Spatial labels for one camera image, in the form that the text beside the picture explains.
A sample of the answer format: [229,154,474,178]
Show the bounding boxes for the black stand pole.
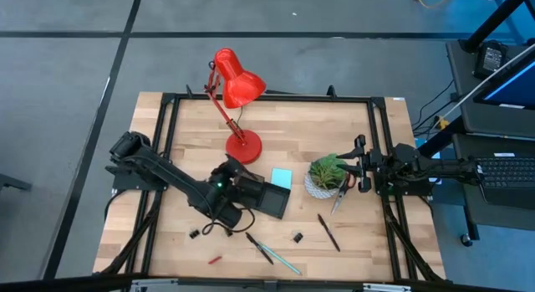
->
[458,0,535,54]

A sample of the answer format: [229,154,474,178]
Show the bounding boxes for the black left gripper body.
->
[208,156,248,197]

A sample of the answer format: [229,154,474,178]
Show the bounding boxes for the black side desk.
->
[445,38,535,139]

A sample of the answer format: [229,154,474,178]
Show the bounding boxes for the black mesh desk organizer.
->
[233,174,293,221]

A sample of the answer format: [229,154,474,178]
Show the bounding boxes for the black floor cables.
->
[410,78,461,133]

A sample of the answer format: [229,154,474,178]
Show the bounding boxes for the teal pencil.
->
[255,240,303,277]

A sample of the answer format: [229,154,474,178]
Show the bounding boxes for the black crossbar with silver brackets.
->
[0,274,535,292]

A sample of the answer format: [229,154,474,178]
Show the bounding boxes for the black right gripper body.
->
[354,134,386,194]

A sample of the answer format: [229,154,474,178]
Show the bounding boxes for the black aluminium table frame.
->
[94,85,446,284]

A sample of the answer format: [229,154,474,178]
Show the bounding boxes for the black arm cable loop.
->
[201,207,257,237]

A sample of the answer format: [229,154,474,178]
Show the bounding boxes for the dark monitor with blue screen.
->
[473,49,535,111]

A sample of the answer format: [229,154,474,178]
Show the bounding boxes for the teal sticky note pad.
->
[270,167,293,192]

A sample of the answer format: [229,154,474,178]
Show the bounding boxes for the black pen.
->
[244,232,275,266]

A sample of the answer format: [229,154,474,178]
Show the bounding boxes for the black keyboard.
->
[474,156,535,192]

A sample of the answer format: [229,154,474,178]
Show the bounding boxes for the scissors with red-black handles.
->
[330,173,358,217]

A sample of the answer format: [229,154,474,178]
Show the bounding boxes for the white cable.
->
[434,44,535,126]

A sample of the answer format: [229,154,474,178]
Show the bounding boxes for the red desk lamp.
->
[203,47,268,166]

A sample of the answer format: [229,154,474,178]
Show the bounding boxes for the black keyboard tray desk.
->
[451,132,535,243]

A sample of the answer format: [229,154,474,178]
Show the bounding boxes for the dark pen with red accent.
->
[316,213,342,254]

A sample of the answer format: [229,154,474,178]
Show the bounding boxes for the succulent in white patterned pot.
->
[303,152,349,201]

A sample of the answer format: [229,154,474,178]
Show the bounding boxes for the black power adapter box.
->
[473,40,509,80]

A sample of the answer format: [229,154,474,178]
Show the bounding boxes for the yellow cable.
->
[410,0,457,10]

